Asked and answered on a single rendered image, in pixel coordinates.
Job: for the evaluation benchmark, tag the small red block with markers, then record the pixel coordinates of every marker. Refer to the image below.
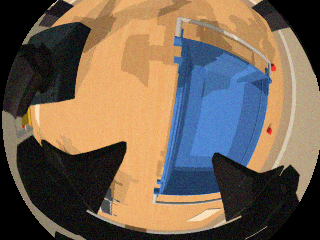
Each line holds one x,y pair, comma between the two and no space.
269,130
273,67

